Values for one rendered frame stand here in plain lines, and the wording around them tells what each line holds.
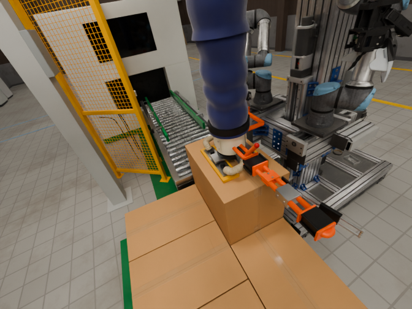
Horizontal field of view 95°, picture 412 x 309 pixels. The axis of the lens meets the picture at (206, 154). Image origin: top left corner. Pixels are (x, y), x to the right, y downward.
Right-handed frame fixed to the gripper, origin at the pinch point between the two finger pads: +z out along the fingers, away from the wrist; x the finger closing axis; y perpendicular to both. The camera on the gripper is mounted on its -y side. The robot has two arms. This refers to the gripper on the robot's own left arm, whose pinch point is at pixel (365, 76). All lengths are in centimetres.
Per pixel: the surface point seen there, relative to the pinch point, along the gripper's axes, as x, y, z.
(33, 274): -27, 237, 144
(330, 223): 28.3, 20.5, 34.2
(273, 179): 5.2, 30.1, 35.1
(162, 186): -113, 122, 144
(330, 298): 34, 10, 90
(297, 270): 21, 20, 90
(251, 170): -3, 37, 36
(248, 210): -2, 39, 64
